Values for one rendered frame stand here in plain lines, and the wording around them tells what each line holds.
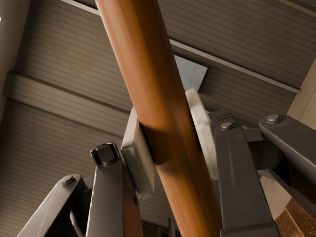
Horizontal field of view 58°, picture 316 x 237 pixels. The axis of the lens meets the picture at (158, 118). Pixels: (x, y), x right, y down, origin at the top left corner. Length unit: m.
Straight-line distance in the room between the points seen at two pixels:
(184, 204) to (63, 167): 3.92
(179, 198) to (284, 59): 3.74
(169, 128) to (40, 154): 3.97
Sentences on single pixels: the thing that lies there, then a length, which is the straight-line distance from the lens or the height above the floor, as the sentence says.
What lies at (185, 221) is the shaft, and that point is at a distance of 0.19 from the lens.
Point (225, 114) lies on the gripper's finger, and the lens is 0.16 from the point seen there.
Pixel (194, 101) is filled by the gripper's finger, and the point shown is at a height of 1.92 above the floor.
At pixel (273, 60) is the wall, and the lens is 3.84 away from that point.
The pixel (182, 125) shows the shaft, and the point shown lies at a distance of 0.15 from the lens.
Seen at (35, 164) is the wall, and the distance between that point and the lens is 4.19.
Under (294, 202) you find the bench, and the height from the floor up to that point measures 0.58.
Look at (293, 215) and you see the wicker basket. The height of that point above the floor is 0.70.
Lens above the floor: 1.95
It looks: 7 degrees down
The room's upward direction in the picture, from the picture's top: 70 degrees counter-clockwise
